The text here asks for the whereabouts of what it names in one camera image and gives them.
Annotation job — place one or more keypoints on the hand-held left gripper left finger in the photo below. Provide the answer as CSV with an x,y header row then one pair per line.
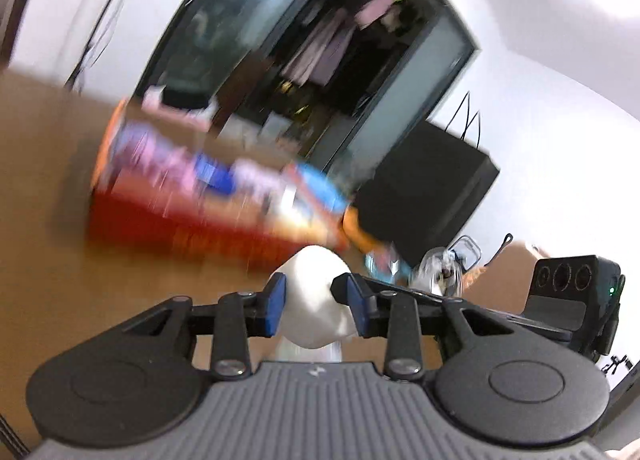
x,y
275,302

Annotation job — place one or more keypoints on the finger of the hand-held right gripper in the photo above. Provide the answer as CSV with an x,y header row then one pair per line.
x,y
540,325

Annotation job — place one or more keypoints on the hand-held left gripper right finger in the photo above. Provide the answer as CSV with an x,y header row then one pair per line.
x,y
356,302

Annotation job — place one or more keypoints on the white soft roll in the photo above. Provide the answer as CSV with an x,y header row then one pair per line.
x,y
312,300

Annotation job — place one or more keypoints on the red cardboard box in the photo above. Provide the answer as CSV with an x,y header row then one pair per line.
x,y
165,225

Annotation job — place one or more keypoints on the blue tissue packet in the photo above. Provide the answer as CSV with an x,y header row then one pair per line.
x,y
215,174

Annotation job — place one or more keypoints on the small blue flat packet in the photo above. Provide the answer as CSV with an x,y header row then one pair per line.
x,y
387,265

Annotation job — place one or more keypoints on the tan cardboard box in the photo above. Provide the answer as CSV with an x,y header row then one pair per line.
x,y
515,265

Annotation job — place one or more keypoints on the clear drinking glass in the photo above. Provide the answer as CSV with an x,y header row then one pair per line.
x,y
467,252

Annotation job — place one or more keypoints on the blue wet wipes pack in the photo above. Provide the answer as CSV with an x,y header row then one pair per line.
x,y
322,190

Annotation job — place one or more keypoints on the dark wardrobe with clothes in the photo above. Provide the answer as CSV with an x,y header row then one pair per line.
x,y
410,80

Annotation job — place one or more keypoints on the long pink hanging coat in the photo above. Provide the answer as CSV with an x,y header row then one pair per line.
x,y
320,55

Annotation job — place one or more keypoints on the pink hanging jacket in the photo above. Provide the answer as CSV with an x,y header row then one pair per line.
x,y
377,7

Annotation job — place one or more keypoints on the dark wooden chair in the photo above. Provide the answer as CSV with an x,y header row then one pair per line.
x,y
15,5

